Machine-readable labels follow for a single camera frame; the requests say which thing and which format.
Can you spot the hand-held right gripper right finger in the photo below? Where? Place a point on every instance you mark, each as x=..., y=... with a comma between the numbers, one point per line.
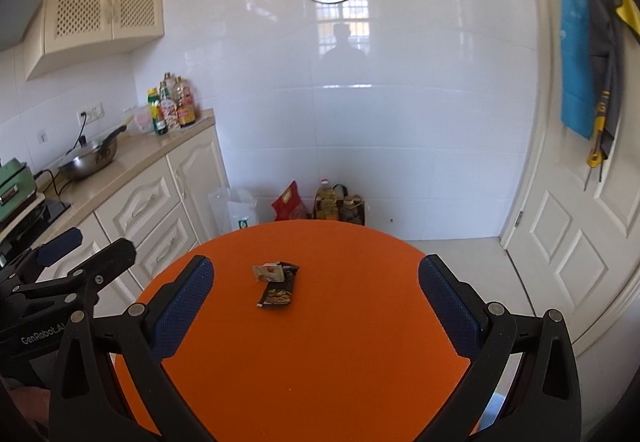
x=450, y=307

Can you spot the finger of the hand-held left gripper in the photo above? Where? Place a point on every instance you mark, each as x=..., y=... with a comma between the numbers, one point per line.
x=60, y=242
x=115, y=254

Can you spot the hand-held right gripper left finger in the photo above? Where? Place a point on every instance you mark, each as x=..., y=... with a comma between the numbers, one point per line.
x=185, y=307

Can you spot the black gas stove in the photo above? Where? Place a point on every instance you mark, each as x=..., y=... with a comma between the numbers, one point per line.
x=45, y=212

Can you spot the cream kitchen counter cabinet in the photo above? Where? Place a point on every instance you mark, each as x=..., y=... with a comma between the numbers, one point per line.
x=150, y=202

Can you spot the green cooking appliance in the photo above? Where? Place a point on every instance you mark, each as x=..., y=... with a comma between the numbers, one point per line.
x=12, y=187

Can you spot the small beige wrapper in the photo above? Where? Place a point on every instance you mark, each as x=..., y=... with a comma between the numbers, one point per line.
x=267, y=272

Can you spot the dark snack wrapper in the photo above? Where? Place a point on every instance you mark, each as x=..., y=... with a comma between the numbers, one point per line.
x=277, y=294

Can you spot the white plastic bag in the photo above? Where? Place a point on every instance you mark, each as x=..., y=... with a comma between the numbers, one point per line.
x=240, y=212

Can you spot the white panel door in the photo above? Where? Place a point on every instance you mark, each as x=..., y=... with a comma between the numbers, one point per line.
x=565, y=232

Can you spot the pink plastic container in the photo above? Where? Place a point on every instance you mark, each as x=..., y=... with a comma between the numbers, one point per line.
x=142, y=120

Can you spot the dark sauce bottle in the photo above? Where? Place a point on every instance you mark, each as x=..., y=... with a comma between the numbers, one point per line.
x=161, y=125

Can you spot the red bag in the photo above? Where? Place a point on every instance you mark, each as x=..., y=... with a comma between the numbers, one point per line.
x=287, y=202

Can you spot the red white label bottle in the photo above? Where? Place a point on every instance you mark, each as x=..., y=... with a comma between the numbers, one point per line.
x=170, y=115

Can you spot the yellow capped green bottle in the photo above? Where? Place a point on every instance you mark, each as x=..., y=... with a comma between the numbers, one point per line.
x=152, y=102

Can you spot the yellow cooking oil bottle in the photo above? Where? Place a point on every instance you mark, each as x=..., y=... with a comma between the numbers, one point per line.
x=326, y=204

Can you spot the brown sauce bottle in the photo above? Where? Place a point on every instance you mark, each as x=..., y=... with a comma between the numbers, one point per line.
x=186, y=110

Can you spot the tall clear bottle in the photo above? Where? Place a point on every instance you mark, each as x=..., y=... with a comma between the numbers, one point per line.
x=167, y=85

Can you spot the grey range hood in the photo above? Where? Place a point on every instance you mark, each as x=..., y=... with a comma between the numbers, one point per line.
x=15, y=12

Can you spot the cream lattice door cabinet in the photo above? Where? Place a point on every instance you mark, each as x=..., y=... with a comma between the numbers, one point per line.
x=85, y=7

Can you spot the blue apron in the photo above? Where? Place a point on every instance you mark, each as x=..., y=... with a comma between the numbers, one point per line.
x=575, y=47

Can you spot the grey cloth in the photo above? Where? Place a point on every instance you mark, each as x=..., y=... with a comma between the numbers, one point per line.
x=602, y=47

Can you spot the yellow cloth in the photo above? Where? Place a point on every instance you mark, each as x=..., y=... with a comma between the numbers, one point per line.
x=627, y=7

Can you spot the white wall switch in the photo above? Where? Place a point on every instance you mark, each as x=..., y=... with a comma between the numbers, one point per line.
x=43, y=137

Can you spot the white wall socket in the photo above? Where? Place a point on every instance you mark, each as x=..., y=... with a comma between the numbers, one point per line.
x=95, y=111

